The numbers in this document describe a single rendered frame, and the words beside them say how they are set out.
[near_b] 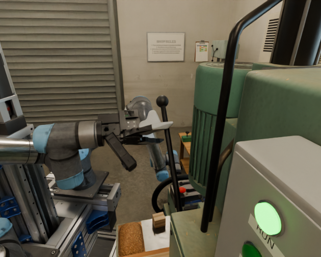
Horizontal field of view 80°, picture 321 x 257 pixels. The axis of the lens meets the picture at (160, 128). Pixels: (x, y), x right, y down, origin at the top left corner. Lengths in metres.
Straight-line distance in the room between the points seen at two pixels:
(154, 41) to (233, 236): 3.31
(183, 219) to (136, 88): 3.25
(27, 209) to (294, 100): 0.97
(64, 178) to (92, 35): 2.99
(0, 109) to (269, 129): 0.78
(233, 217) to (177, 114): 3.56
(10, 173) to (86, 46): 2.78
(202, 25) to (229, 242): 3.49
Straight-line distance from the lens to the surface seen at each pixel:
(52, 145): 0.55
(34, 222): 1.07
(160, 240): 0.79
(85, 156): 1.09
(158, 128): 0.49
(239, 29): 0.22
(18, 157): 0.67
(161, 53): 3.43
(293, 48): 0.33
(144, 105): 1.00
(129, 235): 0.77
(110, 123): 0.55
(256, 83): 0.23
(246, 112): 0.24
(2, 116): 0.83
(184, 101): 3.66
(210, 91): 0.40
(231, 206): 0.18
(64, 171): 0.59
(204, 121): 0.42
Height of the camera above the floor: 1.55
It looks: 24 degrees down
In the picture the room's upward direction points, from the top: straight up
